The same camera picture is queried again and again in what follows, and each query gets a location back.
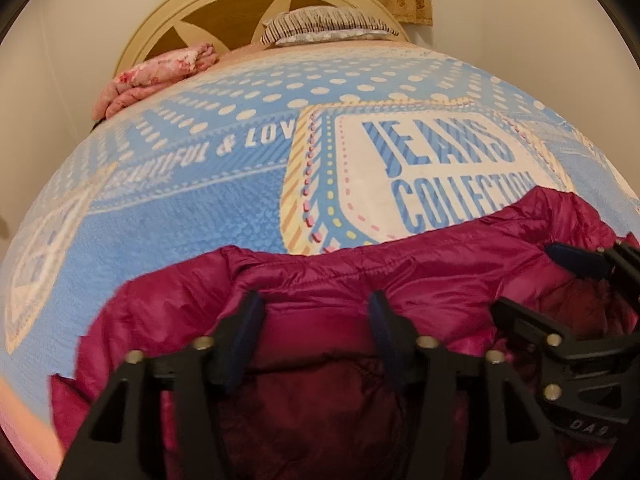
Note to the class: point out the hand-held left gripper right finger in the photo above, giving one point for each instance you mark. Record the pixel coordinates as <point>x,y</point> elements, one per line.
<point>385,340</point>

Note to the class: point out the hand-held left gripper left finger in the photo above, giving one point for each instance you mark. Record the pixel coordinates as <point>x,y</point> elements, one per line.
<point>247,330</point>

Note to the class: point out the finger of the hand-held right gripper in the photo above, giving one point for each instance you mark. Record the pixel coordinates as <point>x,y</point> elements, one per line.
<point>530,322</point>
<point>575,257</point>

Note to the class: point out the magenta puffer jacket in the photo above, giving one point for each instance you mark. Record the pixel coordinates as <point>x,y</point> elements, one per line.
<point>325,280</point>

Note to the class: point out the pink and blue printed blanket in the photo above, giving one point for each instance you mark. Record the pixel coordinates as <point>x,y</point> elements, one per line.
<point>200,210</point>

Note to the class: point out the pink floral folded quilt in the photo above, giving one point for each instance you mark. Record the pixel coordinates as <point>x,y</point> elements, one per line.
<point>150,77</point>

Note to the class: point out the striped pillow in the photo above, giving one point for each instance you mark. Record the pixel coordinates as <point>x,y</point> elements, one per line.
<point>325,22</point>

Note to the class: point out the cream wooden headboard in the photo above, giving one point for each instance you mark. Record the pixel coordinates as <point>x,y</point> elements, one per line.
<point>150,25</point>

